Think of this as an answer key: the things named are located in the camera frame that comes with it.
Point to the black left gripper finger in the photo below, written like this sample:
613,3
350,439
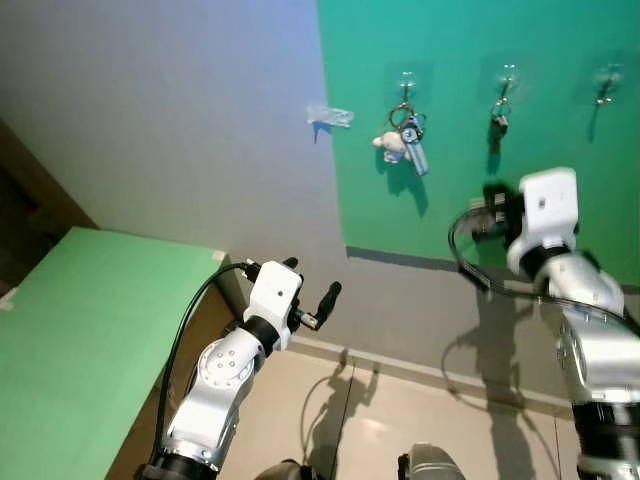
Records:
330,300
291,264

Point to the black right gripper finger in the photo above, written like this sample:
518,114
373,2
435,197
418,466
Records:
500,194

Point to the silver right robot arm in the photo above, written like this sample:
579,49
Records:
600,360

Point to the small black key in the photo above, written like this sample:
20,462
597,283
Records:
498,125

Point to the small white tape piece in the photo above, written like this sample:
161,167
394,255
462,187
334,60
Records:
220,256

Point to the key bunch with white charm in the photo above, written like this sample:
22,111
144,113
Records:
395,145

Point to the clear tape strip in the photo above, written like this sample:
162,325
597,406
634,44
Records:
330,116

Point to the grey robot left leg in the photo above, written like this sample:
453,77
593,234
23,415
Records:
285,472

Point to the grey robot leg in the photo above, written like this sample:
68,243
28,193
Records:
285,472
435,465

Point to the grey robot right leg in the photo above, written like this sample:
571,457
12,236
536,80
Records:
435,465

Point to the green table cover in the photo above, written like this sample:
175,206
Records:
70,350

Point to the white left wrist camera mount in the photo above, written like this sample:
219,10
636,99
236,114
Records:
272,295

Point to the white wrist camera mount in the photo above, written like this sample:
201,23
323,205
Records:
272,295
550,205

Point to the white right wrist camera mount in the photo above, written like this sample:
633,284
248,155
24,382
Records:
550,205

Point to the green wall sheet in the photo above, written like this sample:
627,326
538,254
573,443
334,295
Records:
440,40

